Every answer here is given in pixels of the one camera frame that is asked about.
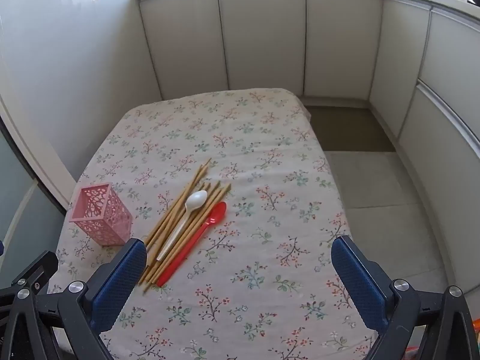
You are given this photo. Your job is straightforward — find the frosted glass door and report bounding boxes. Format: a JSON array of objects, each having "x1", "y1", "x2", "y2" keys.
[{"x1": 0, "y1": 120, "x2": 66, "y2": 271}]

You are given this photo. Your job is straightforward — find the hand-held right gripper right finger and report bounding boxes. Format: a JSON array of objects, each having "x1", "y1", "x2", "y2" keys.
[{"x1": 331, "y1": 235, "x2": 480, "y2": 360}]

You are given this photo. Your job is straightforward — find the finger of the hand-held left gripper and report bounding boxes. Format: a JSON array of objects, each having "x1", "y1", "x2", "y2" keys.
[{"x1": 10, "y1": 250, "x2": 59, "y2": 298}]

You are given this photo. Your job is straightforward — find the red plastic spoon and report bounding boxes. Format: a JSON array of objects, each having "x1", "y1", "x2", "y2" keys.
[{"x1": 156, "y1": 201, "x2": 227, "y2": 287}]

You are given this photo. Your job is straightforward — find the bundle of wooden chopsticks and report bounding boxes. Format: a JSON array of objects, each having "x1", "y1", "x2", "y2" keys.
[{"x1": 138, "y1": 157, "x2": 232, "y2": 294}]

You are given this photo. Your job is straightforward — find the white plastic spoon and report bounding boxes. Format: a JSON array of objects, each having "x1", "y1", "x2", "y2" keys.
[{"x1": 156, "y1": 190, "x2": 208, "y2": 261}]

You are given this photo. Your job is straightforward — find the pink lattice utensil holder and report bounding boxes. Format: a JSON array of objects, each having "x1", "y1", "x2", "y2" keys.
[{"x1": 68, "y1": 182, "x2": 133, "y2": 247}]

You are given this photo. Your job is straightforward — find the cream door frame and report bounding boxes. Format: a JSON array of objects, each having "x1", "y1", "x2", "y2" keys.
[{"x1": 0, "y1": 94, "x2": 77, "y2": 211}]

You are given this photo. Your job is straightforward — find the white kitchen cabinets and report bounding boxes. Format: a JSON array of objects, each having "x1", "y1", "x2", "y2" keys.
[{"x1": 133, "y1": 0, "x2": 480, "y2": 308}]

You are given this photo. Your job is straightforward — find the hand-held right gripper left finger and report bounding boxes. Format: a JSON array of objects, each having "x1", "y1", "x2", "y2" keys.
[{"x1": 0, "y1": 238, "x2": 148, "y2": 360}]

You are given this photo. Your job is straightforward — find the floral tablecloth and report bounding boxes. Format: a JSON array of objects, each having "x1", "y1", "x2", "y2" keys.
[{"x1": 47, "y1": 88, "x2": 379, "y2": 360}]

